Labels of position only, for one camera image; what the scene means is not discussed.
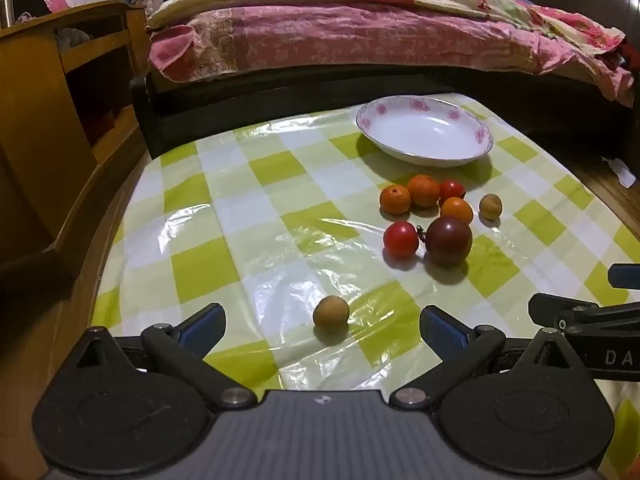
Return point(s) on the black bed frame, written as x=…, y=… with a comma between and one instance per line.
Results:
x=165, y=110

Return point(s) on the white paper scrap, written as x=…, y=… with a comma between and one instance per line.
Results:
x=620, y=170

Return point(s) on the green checkered tablecloth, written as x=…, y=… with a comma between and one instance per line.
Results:
x=240, y=240

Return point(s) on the dark purple tomato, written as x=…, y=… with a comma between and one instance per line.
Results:
x=448, y=240

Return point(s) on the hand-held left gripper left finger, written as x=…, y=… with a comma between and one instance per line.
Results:
x=202, y=332

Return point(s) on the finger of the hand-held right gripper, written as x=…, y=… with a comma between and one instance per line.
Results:
x=550, y=307
x=625, y=276

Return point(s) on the small red tomato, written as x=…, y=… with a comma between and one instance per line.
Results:
x=453, y=188

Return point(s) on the wooden cabinet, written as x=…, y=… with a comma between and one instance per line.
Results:
x=40, y=135

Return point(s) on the pink floral blanket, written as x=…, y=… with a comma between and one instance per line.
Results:
x=350, y=40

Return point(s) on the metal thermos flask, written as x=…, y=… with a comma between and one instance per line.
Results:
x=6, y=7

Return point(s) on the small orange mandarin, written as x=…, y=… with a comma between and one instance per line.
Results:
x=457, y=211

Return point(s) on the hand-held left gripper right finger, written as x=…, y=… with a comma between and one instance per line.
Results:
x=442, y=332

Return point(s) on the brown longan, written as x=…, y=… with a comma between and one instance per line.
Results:
x=490, y=206
x=331, y=314

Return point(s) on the white plate with pink flowers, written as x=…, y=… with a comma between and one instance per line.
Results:
x=425, y=127

